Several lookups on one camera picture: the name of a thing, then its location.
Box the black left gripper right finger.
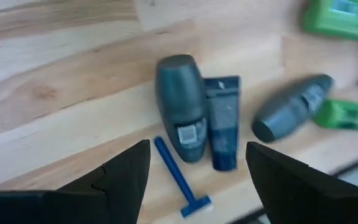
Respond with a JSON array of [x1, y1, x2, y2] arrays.
[[246, 141, 358, 224]]

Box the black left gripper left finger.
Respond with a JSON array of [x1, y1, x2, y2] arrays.
[[0, 139, 152, 224]]

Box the grey deodorant bottle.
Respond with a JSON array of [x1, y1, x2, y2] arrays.
[[251, 73, 336, 144], [154, 54, 210, 164]]

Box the navy blue toiletry tube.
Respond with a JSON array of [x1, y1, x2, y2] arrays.
[[203, 75, 241, 172]]

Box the green plastic travel case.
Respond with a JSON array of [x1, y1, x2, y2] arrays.
[[302, 0, 358, 41], [313, 98, 358, 131]]

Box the blue disposable razor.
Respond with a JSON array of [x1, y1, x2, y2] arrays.
[[153, 136, 213, 218]]

